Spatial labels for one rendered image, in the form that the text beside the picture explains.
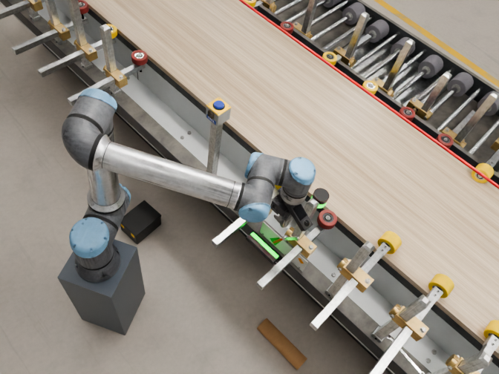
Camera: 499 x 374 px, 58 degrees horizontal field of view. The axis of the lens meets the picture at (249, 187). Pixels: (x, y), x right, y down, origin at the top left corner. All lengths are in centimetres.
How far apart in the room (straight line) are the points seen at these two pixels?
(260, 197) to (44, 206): 189
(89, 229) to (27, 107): 180
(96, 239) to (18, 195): 132
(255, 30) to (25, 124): 171
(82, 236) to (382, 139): 143
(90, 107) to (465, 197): 165
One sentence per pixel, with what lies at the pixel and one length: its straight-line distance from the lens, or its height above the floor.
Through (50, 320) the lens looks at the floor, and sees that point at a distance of 271.
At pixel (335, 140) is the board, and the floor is 90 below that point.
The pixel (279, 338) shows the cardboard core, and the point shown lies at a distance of 256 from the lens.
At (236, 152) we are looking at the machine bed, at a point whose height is 72.
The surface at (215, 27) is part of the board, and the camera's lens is 264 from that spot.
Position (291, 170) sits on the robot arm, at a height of 138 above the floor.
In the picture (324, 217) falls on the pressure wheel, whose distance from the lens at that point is 193.
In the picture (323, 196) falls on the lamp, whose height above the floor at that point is 114.
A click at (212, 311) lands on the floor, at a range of 264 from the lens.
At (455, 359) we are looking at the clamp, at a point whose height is 97.
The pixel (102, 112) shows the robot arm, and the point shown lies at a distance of 147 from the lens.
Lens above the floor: 251
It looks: 56 degrees down
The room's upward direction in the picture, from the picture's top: 13 degrees clockwise
